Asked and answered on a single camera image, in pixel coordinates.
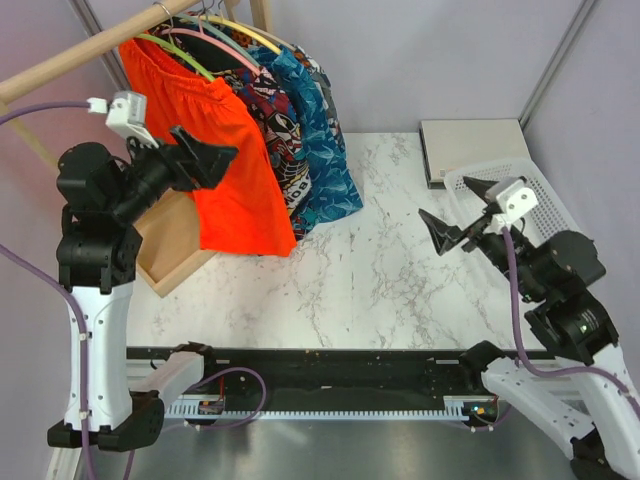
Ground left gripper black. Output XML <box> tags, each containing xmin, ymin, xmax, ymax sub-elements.
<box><xmin>111</xmin><ymin>125</ymin><xmax>238</xmax><ymax>222</ymax></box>

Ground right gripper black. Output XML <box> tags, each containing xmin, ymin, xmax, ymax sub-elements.
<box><xmin>419</xmin><ymin>175</ymin><xmax>547</xmax><ymax>300</ymax></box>

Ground orange mesh shorts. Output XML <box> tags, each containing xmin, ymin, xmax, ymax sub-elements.
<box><xmin>119</xmin><ymin>38</ymin><xmax>296</xmax><ymax>257</ymax></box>

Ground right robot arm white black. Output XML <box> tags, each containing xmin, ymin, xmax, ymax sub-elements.
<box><xmin>419</xmin><ymin>177</ymin><xmax>639</xmax><ymax>479</ymax></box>

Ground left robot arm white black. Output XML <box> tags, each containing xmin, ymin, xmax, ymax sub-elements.
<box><xmin>47</xmin><ymin>126</ymin><xmax>239</xmax><ymax>452</ymax></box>

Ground comic print shorts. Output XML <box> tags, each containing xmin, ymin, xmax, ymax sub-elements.
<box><xmin>173</xmin><ymin>17</ymin><xmax>312</xmax><ymax>240</ymax></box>

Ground blue leaf print shorts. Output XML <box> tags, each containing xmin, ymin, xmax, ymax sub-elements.
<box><xmin>272</xmin><ymin>46</ymin><xmax>363</xmax><ymax>238</ymax></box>

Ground pink clothes hanger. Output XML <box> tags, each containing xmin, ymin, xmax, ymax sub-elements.
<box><xmin>158</xmin><ymin>27</ymin><xmax>261</xmax><ymax>76</ymax></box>

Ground yellow clothes hanger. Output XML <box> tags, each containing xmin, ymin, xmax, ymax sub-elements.
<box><xmin>198</xmin><ymin>14</ymin><xmax>295</xmax><ymax>55</ymax></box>

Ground mint green clothes hanger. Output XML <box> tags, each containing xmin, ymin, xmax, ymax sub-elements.
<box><xmin>175</xmin><ymin>13</ymin><xmax>260</xmax><ymax>69</ymax></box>

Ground grey flat box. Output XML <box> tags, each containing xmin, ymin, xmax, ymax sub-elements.
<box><xmin>418</xmin><ymin>119</ymin><xmax>529</xmax><ymax>189</ymax></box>

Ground white plastic basket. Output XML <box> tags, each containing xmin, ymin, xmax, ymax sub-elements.
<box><xmin>444</xmin><ymin>157</ymin><xmax>582</xmax><ymax>245</ymax></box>

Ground wooden clothes rack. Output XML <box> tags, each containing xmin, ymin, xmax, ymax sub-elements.
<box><xmin>0</xmin><ymin>0</ymin><xmax>274</xmax><ymax>299</ymax></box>

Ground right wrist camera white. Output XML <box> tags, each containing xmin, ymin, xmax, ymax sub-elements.
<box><xmin>485</xmin><ymin>177</ymin><xmax>539</xmax><ymax>234</ymax></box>

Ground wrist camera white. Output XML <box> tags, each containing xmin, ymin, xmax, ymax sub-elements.
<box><xmin>87</xmin><ymin>91</ymin><xmax>159</xmax><ymax>148</ymax></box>
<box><xmin>485</xmin><ymin>177</ymin><xmax>539</xmax><ymax>234</ymax></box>

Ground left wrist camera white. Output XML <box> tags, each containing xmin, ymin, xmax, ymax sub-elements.
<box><xmin>87</xmin><ymin>91</ymin><xmax>159</xmax><ymax>148</ymax></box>

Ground aluminium frame profile left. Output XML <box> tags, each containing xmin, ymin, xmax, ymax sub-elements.
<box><xmin>69</xmin><ymin>0</ymin><xmax>130</xmax><ymax>90</ymax></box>

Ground aluminium frame profile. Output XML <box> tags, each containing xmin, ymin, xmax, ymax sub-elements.
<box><xmin>69</xmin><ymin>0</ymin><xmax>130</xmax><ymax>90</ymax></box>
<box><xmin>519</xmin><ymin>0</ymin><xmax>601</xmax><ymax>132</ymax></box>

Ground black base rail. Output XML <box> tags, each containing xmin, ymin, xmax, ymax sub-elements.
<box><xmin>127</xmin><ymin>342</ymin><xmax>493</xmax><ymax>407</ymax></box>

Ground aluminium frame profile right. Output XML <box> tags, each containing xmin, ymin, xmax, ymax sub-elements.
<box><xmin>519</xmin><ymin>0</ymin><xmax>601</xmax><ymax>132</ymax></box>

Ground white slotted cable duct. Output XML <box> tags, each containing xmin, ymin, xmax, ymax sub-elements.
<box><xmin>165</xmin><ymin>395</ymin><xmax>502</xmax><ymax>424</ymax></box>

